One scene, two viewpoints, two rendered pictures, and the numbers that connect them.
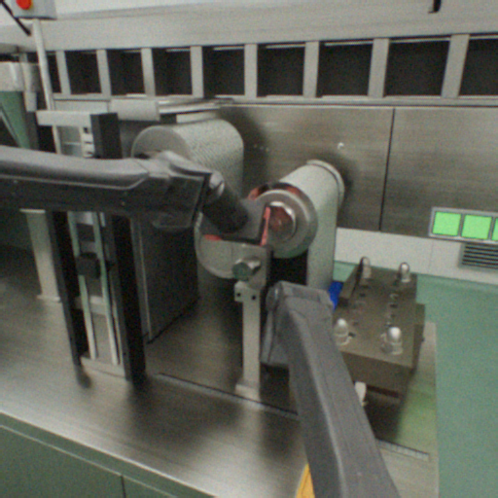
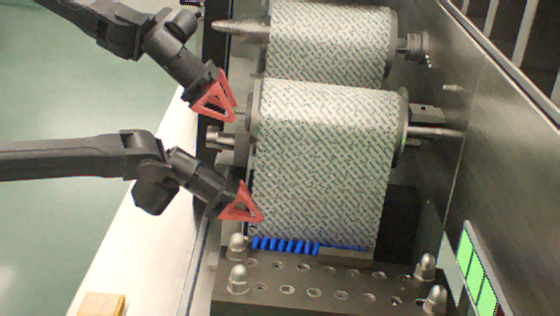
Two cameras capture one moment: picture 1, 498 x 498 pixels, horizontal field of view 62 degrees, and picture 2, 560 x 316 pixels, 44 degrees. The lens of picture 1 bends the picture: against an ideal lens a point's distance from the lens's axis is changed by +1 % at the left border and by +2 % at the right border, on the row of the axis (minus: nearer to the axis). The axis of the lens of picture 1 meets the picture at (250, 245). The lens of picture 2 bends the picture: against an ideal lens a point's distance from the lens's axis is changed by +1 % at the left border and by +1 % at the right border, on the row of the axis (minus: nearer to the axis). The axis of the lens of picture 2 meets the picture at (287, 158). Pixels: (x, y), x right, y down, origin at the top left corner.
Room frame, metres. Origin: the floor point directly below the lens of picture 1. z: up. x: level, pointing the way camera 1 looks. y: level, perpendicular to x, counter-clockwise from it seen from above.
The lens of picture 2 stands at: (0.30, -1.11, 1.68)
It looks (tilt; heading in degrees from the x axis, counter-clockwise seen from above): 24 degrees down; 65
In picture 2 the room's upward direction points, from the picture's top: 7 degrees clockwise
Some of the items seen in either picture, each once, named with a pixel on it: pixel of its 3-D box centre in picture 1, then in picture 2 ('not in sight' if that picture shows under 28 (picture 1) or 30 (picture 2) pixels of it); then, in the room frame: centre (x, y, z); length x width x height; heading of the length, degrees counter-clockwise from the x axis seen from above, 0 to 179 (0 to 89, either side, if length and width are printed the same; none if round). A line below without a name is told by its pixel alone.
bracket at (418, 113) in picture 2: not in sight; (426, 112); (1.00, -0.17, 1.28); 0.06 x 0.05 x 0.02; 158
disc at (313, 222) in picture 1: (278, 220); (259, 112); (0.72, -0.05, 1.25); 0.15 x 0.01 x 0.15; 67
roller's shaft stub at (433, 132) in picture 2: not in sight; (418, 129); (0.99, -0.16, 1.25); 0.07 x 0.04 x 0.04; 158
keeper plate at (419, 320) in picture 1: (417, 335); not in sight; (0.78, -0.37, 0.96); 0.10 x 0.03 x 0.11; 158
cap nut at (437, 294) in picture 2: (404, 270); (437, 297); (0.93, -0.38, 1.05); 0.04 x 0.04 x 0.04
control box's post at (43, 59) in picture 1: (45, 71); not in sight; (0.96, 0.44, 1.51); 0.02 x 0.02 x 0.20; 68
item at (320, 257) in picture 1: (321, 268); (316, 204); (0.81, -0.16, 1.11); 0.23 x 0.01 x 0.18; 158
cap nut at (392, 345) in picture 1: (393, 338); (239, 277); (0.64, -0.26, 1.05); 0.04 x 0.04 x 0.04
